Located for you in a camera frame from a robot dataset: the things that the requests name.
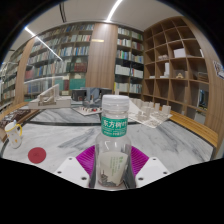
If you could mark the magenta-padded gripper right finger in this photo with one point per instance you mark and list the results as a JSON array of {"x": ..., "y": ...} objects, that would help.
[{"x": 152, "y": 170}]

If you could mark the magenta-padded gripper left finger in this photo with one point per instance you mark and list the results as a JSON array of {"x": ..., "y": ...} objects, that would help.
[{"x": 71, "y": 170}]

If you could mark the clear plastic bottle green label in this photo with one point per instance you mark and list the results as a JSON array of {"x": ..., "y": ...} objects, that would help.
[{"x": 113, "y": 143}]

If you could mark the flat round red coaster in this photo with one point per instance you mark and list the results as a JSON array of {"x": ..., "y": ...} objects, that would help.
[{"x": 37, "y": 155}]

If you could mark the white architectural model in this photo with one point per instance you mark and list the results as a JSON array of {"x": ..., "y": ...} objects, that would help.
[{"x": 150, "y": 115}]

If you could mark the white cup yellow rim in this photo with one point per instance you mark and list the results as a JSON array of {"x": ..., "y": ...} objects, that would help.
[{"x": 13, "y": 136}]

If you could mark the dark grey building model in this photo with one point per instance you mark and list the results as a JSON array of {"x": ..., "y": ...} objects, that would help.
[{"x": 90, "y": 100}]

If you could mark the beige architectural model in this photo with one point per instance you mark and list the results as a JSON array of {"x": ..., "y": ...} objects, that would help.
[{"x": 50, "y": 98}]

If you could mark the wooden cubby shelf unit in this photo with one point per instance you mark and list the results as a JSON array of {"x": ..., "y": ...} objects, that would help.
[{"x": 176, "y": 66}]

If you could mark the glass-fronted bookshelf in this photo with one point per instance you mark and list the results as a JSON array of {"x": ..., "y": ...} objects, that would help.
[{"x": 7, "y": 83}]

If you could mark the straight ceiling light strip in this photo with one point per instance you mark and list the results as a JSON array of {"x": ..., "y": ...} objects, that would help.
[{"x": 114, "y": 10}]

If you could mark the narrow wall bookshelf with books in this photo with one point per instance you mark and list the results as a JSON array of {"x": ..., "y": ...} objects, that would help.
[{"x": 129, "y": 60}]

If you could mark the wide wall bookshelf with books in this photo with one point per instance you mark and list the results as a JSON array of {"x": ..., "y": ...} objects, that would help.
[{"x": 60, "y": 53}]

